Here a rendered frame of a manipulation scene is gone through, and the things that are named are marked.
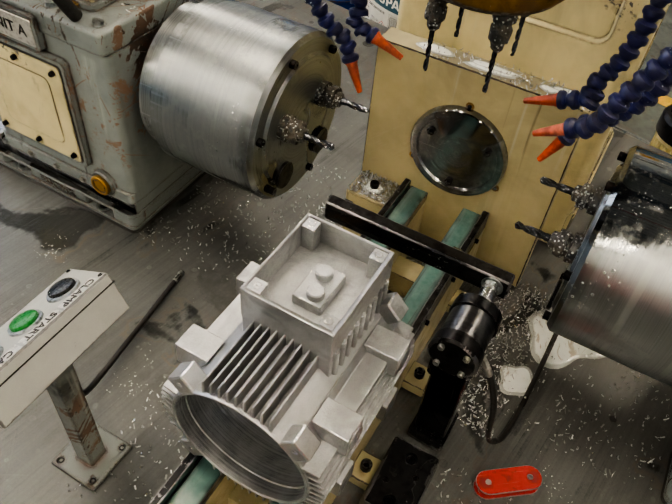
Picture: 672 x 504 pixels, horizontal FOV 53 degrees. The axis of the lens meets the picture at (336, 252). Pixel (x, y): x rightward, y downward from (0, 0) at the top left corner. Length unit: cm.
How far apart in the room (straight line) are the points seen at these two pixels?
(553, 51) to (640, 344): 43
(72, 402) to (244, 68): 45
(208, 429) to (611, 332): 46
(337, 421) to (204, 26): 56
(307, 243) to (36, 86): 55
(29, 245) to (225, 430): 56
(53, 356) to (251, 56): 44
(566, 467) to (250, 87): 64
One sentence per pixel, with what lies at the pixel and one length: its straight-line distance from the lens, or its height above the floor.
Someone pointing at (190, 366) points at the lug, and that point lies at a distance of 64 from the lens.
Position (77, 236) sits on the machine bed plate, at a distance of 119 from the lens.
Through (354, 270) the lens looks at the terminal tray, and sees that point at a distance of 68.
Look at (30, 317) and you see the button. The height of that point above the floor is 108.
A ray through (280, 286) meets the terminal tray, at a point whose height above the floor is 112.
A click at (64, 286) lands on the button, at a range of 74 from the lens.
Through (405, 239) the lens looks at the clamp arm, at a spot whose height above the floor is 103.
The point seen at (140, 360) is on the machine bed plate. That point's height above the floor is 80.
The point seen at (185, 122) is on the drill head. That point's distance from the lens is 95.
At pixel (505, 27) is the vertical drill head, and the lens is 77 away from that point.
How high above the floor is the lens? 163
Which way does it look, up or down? 47 degrees down
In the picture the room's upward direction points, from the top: 6 degrees clockwise
